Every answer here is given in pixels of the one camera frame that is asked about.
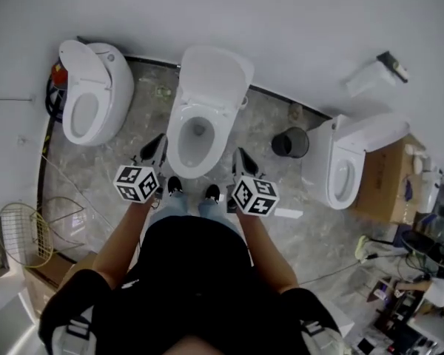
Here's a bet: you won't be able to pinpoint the person's left black shoe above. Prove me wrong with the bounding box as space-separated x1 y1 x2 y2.
167 175 184 196

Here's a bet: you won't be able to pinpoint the white round-bowl toilet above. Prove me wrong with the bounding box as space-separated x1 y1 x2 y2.
166 87 245 180

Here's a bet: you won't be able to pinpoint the purple cloth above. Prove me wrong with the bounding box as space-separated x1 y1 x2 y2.
403 175 416 201

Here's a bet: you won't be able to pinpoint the person's left forearm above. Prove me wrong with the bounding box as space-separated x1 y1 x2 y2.
95 200 153 290

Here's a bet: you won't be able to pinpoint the white egg-shaped toilet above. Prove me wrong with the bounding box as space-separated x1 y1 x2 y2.
58 39 135 147

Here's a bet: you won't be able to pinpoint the large brown cardboard box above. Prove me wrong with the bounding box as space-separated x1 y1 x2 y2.
349 135 428 226

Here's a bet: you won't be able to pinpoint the white backpack strap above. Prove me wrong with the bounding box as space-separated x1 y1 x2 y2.
299 318 343 355
51 314 94 355

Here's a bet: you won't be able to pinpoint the crumpled clear plastic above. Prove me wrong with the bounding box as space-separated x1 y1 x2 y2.
288 101 305 121

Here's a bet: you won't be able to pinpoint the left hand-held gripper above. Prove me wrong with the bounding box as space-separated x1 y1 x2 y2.
112 132 169 203

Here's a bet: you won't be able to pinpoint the red round object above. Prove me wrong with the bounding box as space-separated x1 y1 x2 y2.
50 61 69 87

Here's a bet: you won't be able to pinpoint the black coiled hose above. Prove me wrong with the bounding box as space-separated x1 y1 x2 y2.
45 79 70 124

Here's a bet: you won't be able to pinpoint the neon yellow object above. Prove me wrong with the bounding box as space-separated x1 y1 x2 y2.
356 234 372 264

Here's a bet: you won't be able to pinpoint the white toilet paper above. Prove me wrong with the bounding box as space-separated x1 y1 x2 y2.
346 60 397 97

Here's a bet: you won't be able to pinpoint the person's blue jeans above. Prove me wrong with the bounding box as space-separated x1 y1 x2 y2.
149 192 242 237

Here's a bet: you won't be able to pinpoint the white glossy appliance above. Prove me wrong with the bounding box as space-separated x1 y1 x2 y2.
0 288 42 355

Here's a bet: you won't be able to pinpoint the person's black t-shirt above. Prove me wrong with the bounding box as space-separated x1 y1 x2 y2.
38 215 343 355

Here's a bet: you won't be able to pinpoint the white elongated toilet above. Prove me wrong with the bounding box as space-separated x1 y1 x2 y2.
302 113 411 211

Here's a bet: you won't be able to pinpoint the gold wire basket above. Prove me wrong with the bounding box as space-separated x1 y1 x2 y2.
0 197 87 270

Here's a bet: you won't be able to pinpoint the person's right black shoe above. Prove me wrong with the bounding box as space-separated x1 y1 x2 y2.
205 183 221 203

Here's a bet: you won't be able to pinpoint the white rectangular board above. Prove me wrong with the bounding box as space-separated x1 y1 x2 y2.
273 208 304 220

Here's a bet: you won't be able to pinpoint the white plastic fitting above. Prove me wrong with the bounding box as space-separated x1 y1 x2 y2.
406 144 428 174

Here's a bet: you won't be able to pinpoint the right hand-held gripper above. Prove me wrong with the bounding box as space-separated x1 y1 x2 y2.
226 146 280 217

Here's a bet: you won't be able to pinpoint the white small appliance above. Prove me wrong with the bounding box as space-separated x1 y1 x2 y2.
416 168 444 214

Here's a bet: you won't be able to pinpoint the person's right forearm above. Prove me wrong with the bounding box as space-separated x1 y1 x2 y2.
236 209 299 296

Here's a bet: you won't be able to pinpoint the person's black shoe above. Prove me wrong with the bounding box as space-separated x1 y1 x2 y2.
205 183 221 203
167 175 184 196

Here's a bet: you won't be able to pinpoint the black mesh wastebasket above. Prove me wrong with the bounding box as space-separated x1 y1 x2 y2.
271 126 311 160

